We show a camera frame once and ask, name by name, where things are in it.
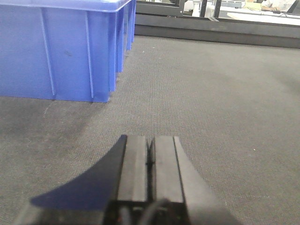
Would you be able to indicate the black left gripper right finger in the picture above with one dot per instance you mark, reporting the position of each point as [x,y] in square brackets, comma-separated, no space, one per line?
[175,178]

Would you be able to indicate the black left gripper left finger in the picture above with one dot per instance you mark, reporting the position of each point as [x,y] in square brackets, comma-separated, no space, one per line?
[94,188]

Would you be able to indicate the blue plastic crate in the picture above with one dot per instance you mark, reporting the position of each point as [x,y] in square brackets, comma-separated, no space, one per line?
[64,49]

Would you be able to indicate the white work table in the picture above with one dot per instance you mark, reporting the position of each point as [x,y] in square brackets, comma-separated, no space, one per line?
[252,15]

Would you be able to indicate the person in white shirt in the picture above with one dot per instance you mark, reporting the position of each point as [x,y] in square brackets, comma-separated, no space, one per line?
[277,5]

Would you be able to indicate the black conveyor side rail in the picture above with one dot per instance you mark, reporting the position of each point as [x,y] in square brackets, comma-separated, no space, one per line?
[166,21]

